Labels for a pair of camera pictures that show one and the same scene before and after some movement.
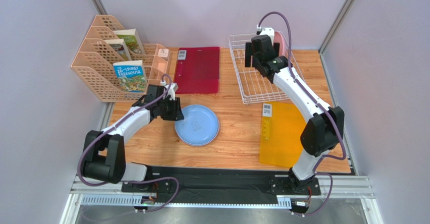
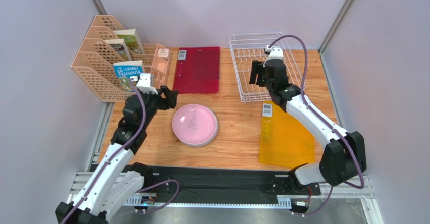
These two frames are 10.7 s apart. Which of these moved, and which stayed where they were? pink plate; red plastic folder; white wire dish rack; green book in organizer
Moved: pink plate
Stayed: red plastic folder; green book in organizer; white wire dish rack
